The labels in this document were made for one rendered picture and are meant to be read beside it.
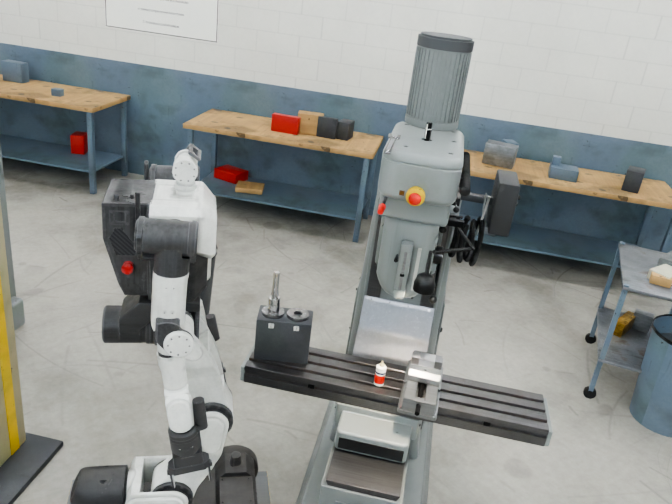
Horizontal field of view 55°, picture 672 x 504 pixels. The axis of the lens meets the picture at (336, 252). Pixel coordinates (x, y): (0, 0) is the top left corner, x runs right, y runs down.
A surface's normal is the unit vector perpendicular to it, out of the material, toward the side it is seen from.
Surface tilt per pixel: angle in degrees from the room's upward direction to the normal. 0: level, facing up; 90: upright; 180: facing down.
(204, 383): 90
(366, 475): 0
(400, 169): 90
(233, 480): 0
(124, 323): 90
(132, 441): 0
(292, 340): 90
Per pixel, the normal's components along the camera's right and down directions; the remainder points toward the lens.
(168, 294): 0.20, 0.40
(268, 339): -0.01, 0.41
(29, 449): 0.11, -0.90
